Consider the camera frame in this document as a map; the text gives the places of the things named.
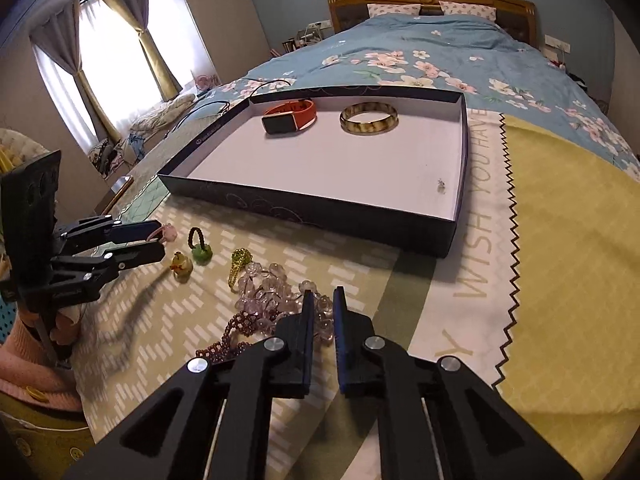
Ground orange smartwatch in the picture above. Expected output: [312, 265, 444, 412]
[261, 99, 319, 135]

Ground yellow duck charm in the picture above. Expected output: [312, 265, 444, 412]
[170, 252, 195, 279]

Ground dark bedside items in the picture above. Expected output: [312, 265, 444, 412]
[547, 50, 612, 112]

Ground olive patterned garment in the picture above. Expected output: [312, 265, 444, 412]
[0, 407, 98, 480]

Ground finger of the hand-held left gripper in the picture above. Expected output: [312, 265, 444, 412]
[49, 241, 167, 307]
[55, 215, 163, 254]

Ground cosmetics on nightstand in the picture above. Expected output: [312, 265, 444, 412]
[270, 20, 333, 57]

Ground purple bead bracelet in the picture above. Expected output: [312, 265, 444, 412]
[200, 309, 281, 367]

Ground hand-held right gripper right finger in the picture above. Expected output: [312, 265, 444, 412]
[333, 286, 583, 480]

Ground grey and gold curtain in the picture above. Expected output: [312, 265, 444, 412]
[97, 0, 183, 102]
[30, 0, 121, 142]

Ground bright window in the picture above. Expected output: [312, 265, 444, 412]
[30, 0, 206, 133]

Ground pile of clothes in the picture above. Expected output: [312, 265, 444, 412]
[87, 132, 151, 177]

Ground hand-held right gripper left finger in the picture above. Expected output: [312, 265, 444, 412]
[65, 289, 321, 480]

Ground pink charm hair tie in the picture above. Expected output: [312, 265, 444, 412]
[150, 221, 179, 244]

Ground wooden headboard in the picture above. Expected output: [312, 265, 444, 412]
[327, 0, 540, 51]

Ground folded light blanket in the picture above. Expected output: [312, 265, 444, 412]
[129, 92, 197, 134]

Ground blue floral duvet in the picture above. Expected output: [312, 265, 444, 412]
[215, 12, 640, 183]

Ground dark blue cardboard box tray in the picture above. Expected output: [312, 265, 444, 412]
[156, 84, 470, 259]

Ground person's left hand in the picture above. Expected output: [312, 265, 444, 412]
[52, 306, 81, 347]

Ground amber bangle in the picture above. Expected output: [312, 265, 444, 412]
[339, 102, 400, 136]

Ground clear crystal bead bracelet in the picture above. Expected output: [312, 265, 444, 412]
[235, 261, 335, 346]

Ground green beaded flower ring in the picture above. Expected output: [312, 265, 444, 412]
[227, 248, 252, 292]

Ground black charging cable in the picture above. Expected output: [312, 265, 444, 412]
[170, 77, 297, 132]

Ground green charm with black ring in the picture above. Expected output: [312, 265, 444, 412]
[187, 227, 215, 265]

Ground white dotted pillow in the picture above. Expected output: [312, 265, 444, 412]
[367, 2, 422, 19]
[440, 1, 497, 22]

